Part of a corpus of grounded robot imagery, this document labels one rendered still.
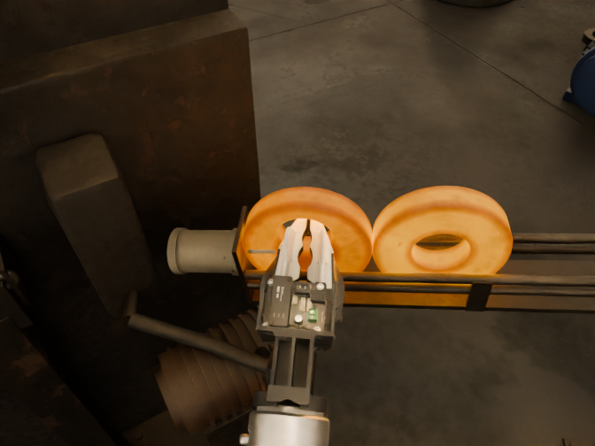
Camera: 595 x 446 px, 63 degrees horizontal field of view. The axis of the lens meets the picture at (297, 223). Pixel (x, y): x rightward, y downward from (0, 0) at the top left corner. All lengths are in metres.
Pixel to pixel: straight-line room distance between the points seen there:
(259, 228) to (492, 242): 0.26
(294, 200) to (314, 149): 1.30
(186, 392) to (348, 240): 0.30
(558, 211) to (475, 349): 0.63
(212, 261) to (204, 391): 0.19
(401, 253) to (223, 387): 0.30
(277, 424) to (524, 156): 1.65
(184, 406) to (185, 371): 0.04
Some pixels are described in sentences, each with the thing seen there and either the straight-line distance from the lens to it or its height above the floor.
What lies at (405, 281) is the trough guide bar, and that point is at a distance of 0.58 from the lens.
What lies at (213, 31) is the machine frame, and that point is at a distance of 0.63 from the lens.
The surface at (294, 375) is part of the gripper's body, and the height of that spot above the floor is 0.73.
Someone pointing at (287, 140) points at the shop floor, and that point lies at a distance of 1.86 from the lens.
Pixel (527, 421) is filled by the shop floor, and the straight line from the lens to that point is 1.33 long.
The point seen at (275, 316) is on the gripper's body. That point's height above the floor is 0.76.
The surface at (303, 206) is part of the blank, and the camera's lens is 0.51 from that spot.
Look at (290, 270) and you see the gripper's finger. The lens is 0.52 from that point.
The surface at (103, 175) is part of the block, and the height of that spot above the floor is 0.80.
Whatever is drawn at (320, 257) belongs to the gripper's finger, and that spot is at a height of 0.75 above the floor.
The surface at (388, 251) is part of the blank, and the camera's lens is 0.56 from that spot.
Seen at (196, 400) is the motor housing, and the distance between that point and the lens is 0.70.
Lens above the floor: 1.15
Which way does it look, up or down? 48 degrees down
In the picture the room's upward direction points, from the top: straight up
